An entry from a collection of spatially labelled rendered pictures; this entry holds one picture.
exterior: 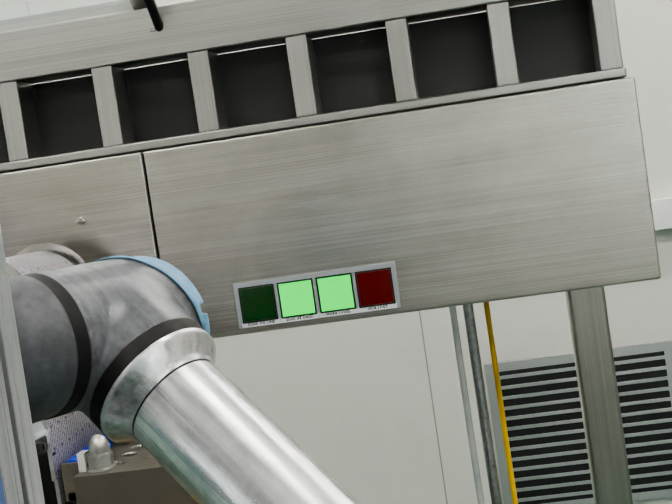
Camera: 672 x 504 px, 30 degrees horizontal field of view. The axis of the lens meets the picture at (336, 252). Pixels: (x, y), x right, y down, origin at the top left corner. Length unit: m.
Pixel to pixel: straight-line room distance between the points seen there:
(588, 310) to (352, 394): 2.31
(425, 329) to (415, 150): 2.40
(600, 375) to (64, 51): 0.99
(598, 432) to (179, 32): 0.92
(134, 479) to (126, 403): 0.63
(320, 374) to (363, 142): 2.47
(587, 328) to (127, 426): 1.18
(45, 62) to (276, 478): 1.18
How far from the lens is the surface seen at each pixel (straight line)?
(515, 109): 1.88
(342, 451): 4.34
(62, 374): 0.97
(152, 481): 1.61
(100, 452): 1.64
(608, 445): 2.10
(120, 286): 1.02
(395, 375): 4.27
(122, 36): 1.97
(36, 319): 0.96
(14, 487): 0.59
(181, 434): 0.97
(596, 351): 2.07
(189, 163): 1.93
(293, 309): 1.90
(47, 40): 2.00
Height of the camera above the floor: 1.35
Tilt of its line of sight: 3 degrees down
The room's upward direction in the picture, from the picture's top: 8 degrees counter-clockwise
